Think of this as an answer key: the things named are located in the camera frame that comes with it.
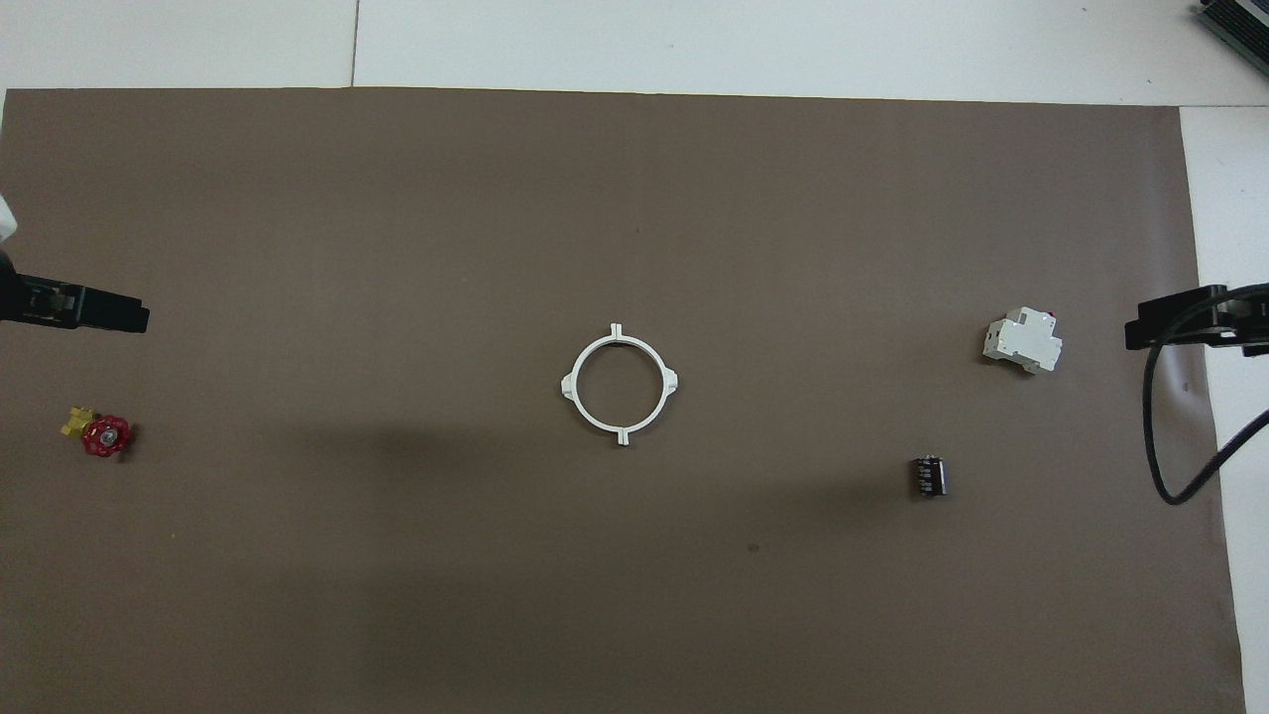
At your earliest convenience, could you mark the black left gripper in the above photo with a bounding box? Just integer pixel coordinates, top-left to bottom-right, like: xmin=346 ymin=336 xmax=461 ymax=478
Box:
xmin=0 ymin=253 xmax=150 ymax=334

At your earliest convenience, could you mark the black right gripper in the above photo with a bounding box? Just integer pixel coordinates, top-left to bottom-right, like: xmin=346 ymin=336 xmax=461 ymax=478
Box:
xmin=1125 ymin=283 xmax=1269 ymax=356

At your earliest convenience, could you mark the white half-ring pipe clamp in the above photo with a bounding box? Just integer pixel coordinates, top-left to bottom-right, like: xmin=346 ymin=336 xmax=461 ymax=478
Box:
xmin=615 ymin=323 xmax=681 ymax=447
xmin=561 ymin=323 xmax=622 ymax=447

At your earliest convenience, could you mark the white circuit breaker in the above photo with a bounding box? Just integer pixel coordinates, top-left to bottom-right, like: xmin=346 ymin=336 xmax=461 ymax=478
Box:
xmin=981 ymin=307 xmax=1064 ymax=376

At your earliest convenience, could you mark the red and yellow valve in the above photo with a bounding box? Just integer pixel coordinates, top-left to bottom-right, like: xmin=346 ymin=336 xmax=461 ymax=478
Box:
xmin=61 ymin=405 xmax=133 ymax=458

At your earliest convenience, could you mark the grey ribbed device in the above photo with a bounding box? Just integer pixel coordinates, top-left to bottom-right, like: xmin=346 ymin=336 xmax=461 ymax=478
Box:
xmin=1195 ymin=0 xmax=1269 ymax=51

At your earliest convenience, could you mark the brown table mat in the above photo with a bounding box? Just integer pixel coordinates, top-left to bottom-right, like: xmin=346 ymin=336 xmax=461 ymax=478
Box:
xmin=0 ymin=87 xmax=1246 ymax=714

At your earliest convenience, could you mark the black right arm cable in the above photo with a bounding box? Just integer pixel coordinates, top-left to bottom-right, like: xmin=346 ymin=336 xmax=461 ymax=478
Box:
xmin=1143 ymin=286 xmax=1269 ymax=506

